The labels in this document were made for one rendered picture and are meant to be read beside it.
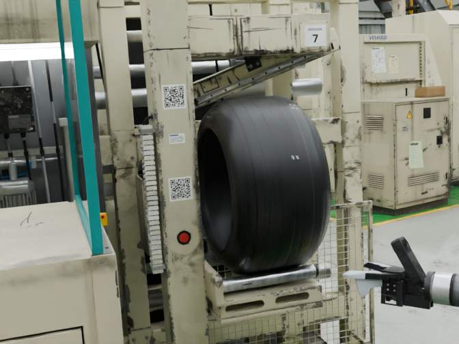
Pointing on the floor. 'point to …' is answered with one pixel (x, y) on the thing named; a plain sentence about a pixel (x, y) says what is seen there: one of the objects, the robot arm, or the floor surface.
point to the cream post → (175, 170)
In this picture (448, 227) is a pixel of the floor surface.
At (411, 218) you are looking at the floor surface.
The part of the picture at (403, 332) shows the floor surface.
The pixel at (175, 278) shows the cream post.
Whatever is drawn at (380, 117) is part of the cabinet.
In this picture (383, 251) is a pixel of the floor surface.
